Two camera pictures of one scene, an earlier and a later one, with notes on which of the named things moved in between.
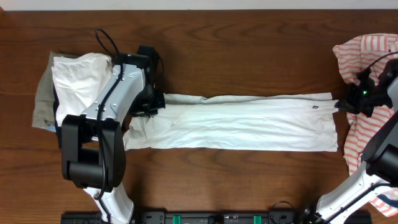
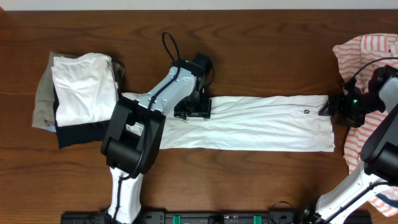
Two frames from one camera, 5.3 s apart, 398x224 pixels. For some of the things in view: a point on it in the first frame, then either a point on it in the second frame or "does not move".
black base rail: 184,217 does not move
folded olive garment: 43,115 does not move
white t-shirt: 301,122 does not move
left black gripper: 159,104 → 204,110
